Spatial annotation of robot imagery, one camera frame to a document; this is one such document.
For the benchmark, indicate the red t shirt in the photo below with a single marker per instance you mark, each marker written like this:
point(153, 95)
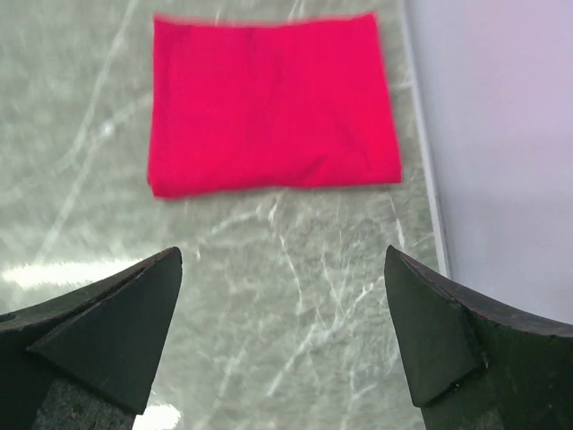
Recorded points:
point(248, 106)

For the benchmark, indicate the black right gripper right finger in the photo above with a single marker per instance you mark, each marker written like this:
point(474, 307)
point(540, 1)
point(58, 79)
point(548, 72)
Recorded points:
point(472, 362)

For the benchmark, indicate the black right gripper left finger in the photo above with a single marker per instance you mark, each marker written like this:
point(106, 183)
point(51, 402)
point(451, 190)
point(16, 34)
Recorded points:
point(87, 359)

